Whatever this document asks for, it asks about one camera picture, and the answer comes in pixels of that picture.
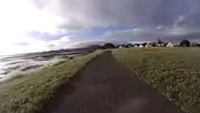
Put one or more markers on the grass bank beside water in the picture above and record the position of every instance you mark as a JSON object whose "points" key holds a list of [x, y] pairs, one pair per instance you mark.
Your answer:
{"points": [[29, 87]]}

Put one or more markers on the dark asphalt path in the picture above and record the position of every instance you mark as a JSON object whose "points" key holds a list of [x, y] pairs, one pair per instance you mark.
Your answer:
{"points": [[105, 89]]}

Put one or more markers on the round dark tree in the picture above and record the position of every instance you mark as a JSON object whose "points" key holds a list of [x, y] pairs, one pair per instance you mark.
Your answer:
{"points": [[184, 43]]}

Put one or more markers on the water with mudflats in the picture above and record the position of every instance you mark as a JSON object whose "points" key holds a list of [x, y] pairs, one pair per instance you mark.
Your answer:
{"points": [[8, 66]]}

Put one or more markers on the wide grass field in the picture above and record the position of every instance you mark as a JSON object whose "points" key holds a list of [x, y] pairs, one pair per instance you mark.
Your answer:
{"points": [[175, 68]]}

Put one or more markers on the dark distant tree clump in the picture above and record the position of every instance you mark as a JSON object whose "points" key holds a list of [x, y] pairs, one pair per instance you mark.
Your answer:
{"points": [[108, 46]]}

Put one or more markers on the row of distant buildings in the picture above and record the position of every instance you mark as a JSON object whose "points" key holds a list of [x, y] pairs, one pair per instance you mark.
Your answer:
{"points": [[147, 45]]}

